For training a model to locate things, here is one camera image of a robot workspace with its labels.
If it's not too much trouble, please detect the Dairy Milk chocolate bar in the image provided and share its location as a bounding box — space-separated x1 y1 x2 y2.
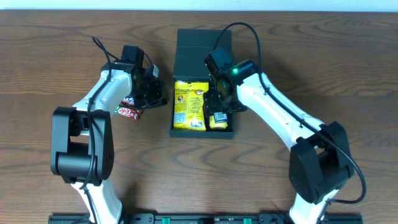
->
121 97 135 106

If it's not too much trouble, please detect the yellow cylindrical candy container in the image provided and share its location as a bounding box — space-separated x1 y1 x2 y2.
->
209 116 228 130

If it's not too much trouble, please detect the yellow snack bag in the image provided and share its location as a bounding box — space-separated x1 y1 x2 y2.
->
173 81 209 131

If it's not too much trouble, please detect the dark green box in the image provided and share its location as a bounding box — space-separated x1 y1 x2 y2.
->
169 29 235 139

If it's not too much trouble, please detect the small blue box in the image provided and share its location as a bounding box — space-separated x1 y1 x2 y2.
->
213 112 228 123

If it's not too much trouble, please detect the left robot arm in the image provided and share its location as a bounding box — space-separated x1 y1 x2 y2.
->
49 62 162 223

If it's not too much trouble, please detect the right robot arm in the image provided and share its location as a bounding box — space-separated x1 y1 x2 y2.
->
204 56 357 223

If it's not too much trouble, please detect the KitKat Milo chocolate bar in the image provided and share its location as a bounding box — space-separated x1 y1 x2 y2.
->
115 106 141 120

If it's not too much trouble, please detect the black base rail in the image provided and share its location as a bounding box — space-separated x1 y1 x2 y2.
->
48 213 363 224

